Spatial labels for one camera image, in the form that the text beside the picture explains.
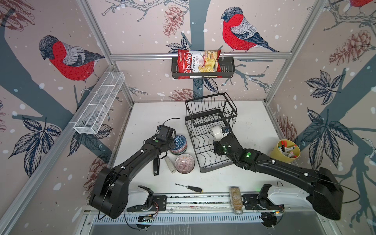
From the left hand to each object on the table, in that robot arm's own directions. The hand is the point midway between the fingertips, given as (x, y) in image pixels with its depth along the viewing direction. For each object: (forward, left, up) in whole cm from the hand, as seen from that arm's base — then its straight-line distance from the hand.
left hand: (170, 143), depth 86 cm
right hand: (-3, -27, +4) cm, 27 cm away
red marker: (-3, -66, +4) cm, 66 cm away
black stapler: (-12, +8, -6) cm, 16 cm away
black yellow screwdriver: (-24, -15, -9) cm, 29 cm away
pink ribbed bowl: (-10, -9, -7) cm, 15 cm away
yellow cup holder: (-6, -68, 0) cm, 68 cm away
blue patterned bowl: (+1, -6, -4) cm, 7 cm away
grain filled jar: (-30, -35, -5) cm, 46 cm away
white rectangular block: (-11, 0, -6) cm, 13 cm away
